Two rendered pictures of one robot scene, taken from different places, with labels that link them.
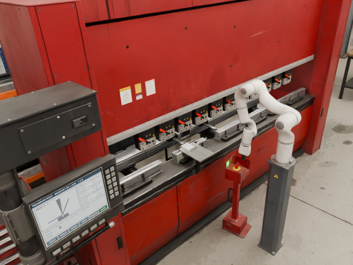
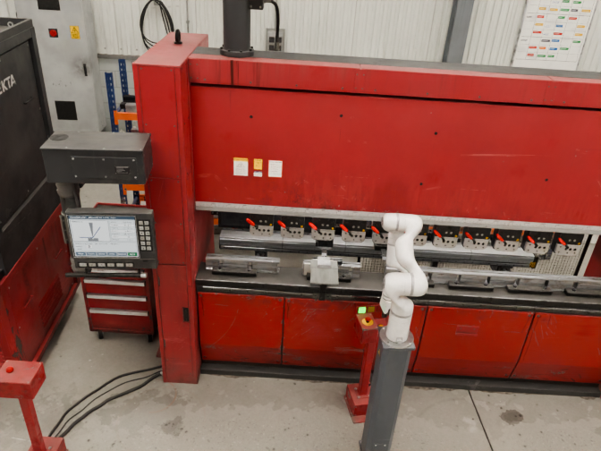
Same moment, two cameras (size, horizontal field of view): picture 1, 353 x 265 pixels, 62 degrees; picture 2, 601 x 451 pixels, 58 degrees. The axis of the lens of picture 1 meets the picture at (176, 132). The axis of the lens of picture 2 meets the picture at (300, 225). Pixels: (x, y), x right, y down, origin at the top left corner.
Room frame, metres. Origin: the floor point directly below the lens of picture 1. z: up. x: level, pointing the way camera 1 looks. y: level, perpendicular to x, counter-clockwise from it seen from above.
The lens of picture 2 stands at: (-0.19, -1.86, 3.02)
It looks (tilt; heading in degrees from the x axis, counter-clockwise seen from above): 30 degrees down; 39
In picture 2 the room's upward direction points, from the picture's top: 4 degrees clockwise
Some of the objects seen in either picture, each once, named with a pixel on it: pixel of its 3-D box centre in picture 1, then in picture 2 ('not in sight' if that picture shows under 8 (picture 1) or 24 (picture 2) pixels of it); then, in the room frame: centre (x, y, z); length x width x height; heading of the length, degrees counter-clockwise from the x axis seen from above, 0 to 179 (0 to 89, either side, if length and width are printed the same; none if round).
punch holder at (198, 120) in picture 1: (198, 113); (353, 227); (2.41, -0.21, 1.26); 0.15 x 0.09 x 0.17; 129
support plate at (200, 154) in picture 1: (196, 151); (324, 272); (2.19, -0.17, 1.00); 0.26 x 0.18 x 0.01; 39
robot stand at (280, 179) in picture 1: (276, 206); (384, 399); (1.98, -0.85, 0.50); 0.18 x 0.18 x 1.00; 43
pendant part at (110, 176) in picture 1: (77, 202); (114, 236); (1.13, 0.51, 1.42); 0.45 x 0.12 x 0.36; 135
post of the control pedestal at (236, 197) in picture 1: (236, 197); (367, 364); (2.25, -0.55, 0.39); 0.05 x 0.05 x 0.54; 52
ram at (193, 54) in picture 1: (235, 49); (439, 164); (2.71, -0.58, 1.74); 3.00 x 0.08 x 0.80; 129
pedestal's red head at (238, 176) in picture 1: (237, 167); (373, 323); (2.25, -0.55, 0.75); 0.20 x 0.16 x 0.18; 142
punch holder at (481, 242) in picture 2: (252, 90); (475, 235); (2.92, -0.83, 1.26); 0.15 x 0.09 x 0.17; 129
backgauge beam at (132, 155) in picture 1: (195, 126); (377, 248); (2.78, -0.20, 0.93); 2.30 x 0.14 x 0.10; 129
